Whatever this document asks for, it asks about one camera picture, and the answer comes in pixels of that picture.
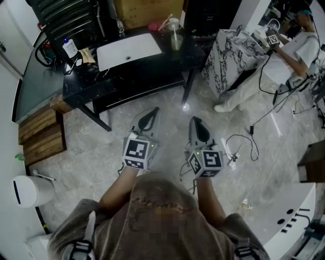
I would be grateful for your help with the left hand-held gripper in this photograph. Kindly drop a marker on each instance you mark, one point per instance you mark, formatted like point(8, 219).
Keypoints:
point(135, 151)

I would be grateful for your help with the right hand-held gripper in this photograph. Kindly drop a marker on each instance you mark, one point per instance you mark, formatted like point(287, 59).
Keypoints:
point(209, 160)

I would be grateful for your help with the green cup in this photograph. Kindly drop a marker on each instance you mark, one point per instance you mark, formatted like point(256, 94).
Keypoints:
point(177, 43)

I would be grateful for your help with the clear glass cup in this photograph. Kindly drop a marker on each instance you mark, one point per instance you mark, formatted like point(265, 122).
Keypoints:
point(166, 28)

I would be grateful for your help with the person's left forearm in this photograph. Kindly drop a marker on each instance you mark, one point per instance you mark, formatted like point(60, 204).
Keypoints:
point(116, 189)

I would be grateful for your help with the person's right forearm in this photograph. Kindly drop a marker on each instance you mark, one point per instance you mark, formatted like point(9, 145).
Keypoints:
point(209, 198)

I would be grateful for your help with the white power strip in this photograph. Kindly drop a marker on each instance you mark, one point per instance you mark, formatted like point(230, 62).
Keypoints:
point(232, 162)

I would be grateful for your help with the black vanity table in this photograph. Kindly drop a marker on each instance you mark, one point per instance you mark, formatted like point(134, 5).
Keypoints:
point(142, 73)

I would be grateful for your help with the white sink basin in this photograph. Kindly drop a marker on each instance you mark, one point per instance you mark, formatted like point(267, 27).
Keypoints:
point(127, 49)

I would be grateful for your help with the marble pattern cabinet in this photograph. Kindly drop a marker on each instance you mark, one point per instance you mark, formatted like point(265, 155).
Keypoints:
point(226, 58)

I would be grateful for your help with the person's brown shirt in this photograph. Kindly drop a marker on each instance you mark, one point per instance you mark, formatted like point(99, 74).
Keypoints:
point(152, 210)

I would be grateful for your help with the beige sachets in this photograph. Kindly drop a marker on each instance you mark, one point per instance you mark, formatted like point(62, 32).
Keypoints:
point(87, 56)

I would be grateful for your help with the small white case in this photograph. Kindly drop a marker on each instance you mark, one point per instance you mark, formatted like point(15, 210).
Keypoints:
point(79, 62)

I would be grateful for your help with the chrome faucet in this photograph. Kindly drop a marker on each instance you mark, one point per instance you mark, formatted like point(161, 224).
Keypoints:
point(121, 28)

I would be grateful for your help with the white mug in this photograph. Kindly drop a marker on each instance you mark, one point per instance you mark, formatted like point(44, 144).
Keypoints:
point(175, 23)

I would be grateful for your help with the white pump soap bottle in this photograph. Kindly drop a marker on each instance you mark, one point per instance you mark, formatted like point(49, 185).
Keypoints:
point(70, 48)

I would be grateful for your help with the cardboard box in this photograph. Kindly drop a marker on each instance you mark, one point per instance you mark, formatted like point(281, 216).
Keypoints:
point(149, 11)

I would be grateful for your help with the dark grey panel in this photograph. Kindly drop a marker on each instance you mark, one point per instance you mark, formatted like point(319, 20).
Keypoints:
point(38, 83)

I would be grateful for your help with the dark brown furniture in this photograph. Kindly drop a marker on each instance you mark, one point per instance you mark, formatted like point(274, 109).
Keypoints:
point(313, 162)

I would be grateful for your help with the white desk with holes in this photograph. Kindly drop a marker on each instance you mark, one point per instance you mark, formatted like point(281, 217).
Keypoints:
point(287, 215)

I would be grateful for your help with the black cabinet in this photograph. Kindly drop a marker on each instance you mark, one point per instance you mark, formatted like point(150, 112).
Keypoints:
point(210, 15)

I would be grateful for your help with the black louvered panel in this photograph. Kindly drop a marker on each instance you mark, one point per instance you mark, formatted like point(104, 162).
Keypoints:
point(68, 23)

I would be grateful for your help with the small green object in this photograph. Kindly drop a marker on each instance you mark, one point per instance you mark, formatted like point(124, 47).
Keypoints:
point(19, 157)

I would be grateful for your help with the white round bin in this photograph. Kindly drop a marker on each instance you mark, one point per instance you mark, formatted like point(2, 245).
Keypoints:
point(31, 190)

